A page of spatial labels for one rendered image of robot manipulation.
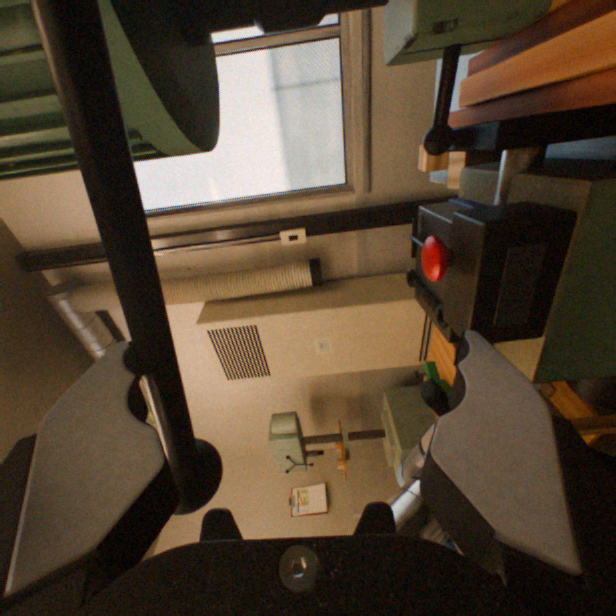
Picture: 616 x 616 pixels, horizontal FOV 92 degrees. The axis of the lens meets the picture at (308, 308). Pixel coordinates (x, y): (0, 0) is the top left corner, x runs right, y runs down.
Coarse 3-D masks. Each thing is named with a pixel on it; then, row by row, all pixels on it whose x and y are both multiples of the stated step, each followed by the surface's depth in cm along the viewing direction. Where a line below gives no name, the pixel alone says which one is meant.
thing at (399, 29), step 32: (416, 0) 15; (448, 0) 15; (480, 0) 15; (512, 0) 15; (544, 0) 15; (384, 32) 20; (416, 32) 15; (448, 32) 16; (480, 32) 16; (512, 32) 17
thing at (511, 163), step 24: (504, 120) 16; (528, 120) 15; (552, 120) 15; (576, 120) 15; (600, 120) 15; (456, 144) 20; (480, 144) 17; (504, 144) 16; (528, 144) 16; (504, 168) 20; (528, 168) 20; (504, 192) 21
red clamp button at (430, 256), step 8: (432, 240) 19; (440, 240) 19; (424, 248) 20; (432, 248) 19; (440, 248) 19; (424, 256) 20; (432, 256) 19; (440, 256) 18; (424, 264) 20; (432, 264) 19; (440, 264) 19; (424, 272) 21; (432, 272) 19; (440, 272) 19; (432, 280) 20
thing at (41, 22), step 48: (48, 0) 6; (96, 0) 7; (48, 48) 7; (96, 48) 7; (96, 96) 7; (96, 144) 8; (96, 192) 8; (144, 240) 9; (144, 288) 10; (144, 336) 11; (192, 432) 14; (192, 480) 14
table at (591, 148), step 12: (468, 60) 34; (456, 84) 37; (456, 96) 37; (456, 108) 38; (552, 144) 24; (564, 144) 23; (576, 144) 22; (588, 144) 21; (600, 144) 20; (612, 144) 19; (552, 156) 24; (564, 156) 23; (576, 156) 22; (588, 156) 21; (600, 156) 20; (612, 156) 19; (432, 180) 47; (444, 180) 43
